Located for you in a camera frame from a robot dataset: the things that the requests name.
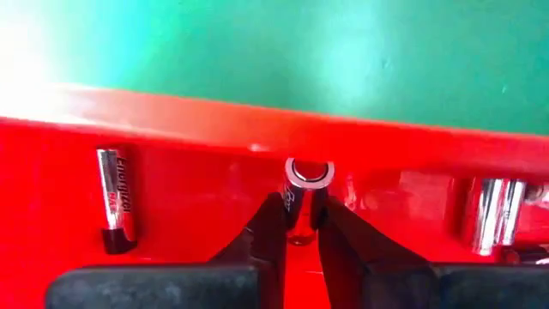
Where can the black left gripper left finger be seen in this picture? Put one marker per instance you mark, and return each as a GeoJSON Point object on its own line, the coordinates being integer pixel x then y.
{"type": "Point", "coordinates": [266, 240]}

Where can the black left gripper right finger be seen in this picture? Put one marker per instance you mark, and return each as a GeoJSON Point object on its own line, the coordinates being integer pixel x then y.
{"type": "Point", "coordinates": [356, 257]}

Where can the red plastic bin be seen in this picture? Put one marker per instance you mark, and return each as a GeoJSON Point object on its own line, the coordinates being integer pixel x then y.
{"type": "Point", "coordinates": [193, 193]}

